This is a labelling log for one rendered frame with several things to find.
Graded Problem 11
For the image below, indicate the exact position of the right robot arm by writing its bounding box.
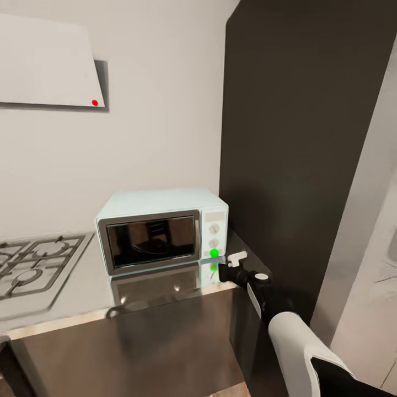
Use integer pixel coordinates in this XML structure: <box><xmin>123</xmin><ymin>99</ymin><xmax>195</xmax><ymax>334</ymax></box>
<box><xmin>218</xmin><ymin>251</ymin><xmax>397</xmax><ymax>397</ymax></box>

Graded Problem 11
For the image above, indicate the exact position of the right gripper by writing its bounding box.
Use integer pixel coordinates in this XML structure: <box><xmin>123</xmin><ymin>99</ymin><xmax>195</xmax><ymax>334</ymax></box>
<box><xmin>218</xmin><ymin>262</ymin><xmax>243</xmax><ymax>285</ymax></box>

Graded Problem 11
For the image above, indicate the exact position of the microwave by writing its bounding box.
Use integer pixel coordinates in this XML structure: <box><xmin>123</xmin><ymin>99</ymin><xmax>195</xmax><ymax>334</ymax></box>
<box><xmin>94</xmin><ymin>186</ymin><xmax>229</xmax><ymax>275</ymax></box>

